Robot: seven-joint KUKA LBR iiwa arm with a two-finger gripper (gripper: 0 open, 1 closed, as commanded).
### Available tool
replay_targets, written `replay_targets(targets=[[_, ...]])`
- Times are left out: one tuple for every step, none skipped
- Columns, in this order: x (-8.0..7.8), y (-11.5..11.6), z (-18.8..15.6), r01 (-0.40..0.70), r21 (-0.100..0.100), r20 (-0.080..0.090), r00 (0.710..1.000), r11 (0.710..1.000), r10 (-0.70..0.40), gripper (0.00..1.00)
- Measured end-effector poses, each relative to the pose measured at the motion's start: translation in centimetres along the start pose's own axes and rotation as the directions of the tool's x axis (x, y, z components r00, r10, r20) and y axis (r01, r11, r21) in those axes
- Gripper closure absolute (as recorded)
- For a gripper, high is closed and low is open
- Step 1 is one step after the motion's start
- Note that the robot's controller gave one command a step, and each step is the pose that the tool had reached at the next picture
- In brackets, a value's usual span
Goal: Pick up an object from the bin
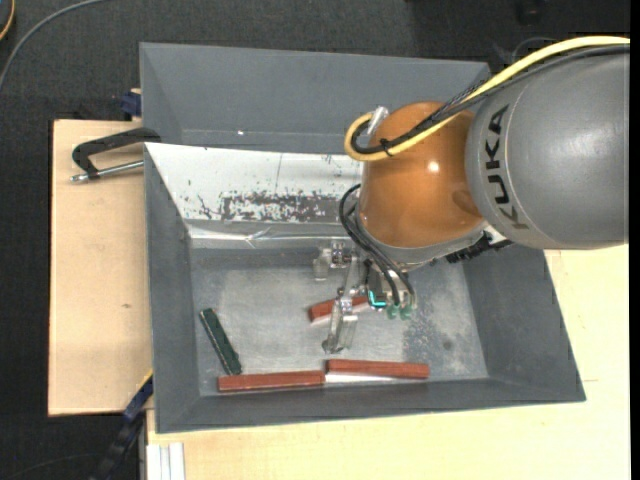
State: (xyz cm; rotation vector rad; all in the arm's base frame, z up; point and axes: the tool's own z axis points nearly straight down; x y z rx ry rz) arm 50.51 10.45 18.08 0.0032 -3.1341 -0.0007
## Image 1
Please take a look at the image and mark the dark green flat block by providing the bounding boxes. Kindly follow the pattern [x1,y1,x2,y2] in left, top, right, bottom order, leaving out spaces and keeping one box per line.
[198,307,243,376]

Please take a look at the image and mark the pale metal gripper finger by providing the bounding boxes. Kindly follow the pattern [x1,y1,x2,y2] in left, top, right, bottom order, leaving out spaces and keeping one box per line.
[313,241,352,282]
[321,296,360,356]

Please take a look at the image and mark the red-brown flat block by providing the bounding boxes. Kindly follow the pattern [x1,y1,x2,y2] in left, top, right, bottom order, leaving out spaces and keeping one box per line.
[324,358,431,384]
[306,294,372,329]
[216,369,327,394]

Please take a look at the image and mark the grey metal bin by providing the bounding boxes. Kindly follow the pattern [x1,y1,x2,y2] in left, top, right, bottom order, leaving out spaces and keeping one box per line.
[138,41,587,435]

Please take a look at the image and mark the pale flat board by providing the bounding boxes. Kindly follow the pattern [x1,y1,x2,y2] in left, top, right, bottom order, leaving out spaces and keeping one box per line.
[47,119,154,417]

